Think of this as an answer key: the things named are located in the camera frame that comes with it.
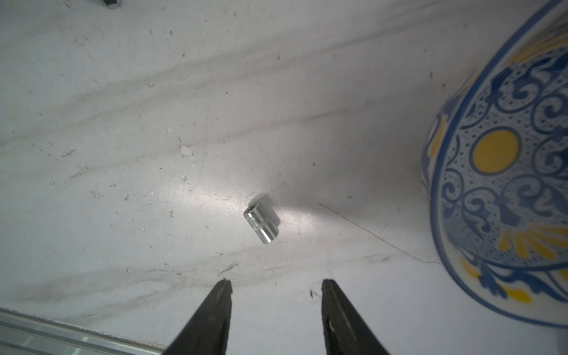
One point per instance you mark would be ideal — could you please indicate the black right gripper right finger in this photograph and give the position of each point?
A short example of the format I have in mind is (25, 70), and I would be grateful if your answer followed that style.
(345, 332)

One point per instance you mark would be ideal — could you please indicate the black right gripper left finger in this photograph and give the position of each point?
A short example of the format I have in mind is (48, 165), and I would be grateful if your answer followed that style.
(207, 331)

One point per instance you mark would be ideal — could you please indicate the small chrome socket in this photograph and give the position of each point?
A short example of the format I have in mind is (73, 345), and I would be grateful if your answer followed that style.
(262, 221)

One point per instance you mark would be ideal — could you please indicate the blue yellow patterned bowl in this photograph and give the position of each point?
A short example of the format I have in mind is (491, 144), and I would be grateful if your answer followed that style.
(494, 167)

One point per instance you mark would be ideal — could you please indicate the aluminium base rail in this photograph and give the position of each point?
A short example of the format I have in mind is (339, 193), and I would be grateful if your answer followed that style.
(24, 334)

